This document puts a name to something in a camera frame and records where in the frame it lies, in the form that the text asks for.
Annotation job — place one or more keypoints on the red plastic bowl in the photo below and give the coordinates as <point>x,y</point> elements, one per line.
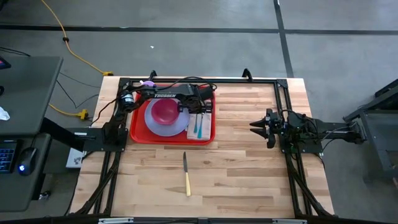
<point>164,112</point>

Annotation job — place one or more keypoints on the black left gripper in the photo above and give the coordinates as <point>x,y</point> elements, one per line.
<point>194,105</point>

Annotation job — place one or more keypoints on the black metal cart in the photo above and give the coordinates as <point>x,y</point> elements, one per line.
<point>379,124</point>

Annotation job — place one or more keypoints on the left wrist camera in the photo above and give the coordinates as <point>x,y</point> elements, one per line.
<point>207,92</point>

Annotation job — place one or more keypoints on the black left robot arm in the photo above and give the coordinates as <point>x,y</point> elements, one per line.
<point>164,93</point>

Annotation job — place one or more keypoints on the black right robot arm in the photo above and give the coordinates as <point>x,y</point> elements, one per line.
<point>335,130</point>

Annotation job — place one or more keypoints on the lilac plastic plate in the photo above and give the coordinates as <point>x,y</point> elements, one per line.
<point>164,129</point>

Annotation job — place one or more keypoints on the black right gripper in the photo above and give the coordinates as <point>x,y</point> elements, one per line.
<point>271,140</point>

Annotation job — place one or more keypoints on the red plastic tray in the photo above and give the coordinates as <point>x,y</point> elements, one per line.
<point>140,137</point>

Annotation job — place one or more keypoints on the beige cloth napkin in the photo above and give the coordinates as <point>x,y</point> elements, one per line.
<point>206,130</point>

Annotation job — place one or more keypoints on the black table rig frame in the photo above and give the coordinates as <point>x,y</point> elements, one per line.
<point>248,81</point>

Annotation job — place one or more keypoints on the dark grey desk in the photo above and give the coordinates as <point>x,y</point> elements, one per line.
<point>28,93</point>

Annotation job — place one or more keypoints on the silver metal rail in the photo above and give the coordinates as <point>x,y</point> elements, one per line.
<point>115,221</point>

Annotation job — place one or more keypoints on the black computer mouse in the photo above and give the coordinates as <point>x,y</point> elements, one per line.
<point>27,160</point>

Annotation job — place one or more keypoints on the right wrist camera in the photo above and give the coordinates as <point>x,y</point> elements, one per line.
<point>277,120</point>

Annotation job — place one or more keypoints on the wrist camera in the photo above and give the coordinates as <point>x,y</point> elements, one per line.
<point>207,92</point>
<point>277,120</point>

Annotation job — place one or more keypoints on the black keyboard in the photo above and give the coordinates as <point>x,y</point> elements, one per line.
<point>7,155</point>

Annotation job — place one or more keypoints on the white tissue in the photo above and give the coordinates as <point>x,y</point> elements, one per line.
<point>3,114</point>

